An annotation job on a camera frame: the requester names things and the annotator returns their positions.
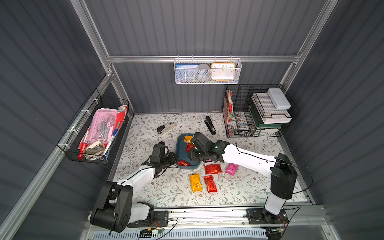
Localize white wire wall basket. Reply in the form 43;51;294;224
174;58;243;85

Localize white paper tray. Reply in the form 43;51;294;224
252;93;292;124

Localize blue box in basket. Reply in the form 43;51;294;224
174;63;199;85

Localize grey tape roll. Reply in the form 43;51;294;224
195;64;211;83

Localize white and black stapler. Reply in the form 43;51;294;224
157;123;176;135

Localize white flat box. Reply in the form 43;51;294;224
268;88;291;110

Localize black wire side basket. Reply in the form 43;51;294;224
58;91;129;165

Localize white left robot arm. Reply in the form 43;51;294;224
89;142;179;233

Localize red marker pen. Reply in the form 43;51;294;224
78;140;87;160

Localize pink pencil case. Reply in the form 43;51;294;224
87;109;118;144

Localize yellow tea bag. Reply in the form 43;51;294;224
184;135;193;144
190;173;202;193

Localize red tea bag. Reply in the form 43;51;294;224
204;175;218;193
177;160;191;167
205;164;222;175
186;144;195;153

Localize red tea bag in box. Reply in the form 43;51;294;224
186;144;195;153

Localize yellow tea bag in box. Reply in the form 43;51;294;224
184;135;193;144

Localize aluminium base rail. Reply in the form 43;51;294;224
80;204;340;240

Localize pink tea bag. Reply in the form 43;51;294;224
226;164;239;176

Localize yellow white alarm clock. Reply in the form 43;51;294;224
211;63;236;81

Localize black wire desk organizer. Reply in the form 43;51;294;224
223;84;300;138

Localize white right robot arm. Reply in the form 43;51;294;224
189;132;299;219

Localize teal plastic storage box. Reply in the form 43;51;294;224
176;133;201;170

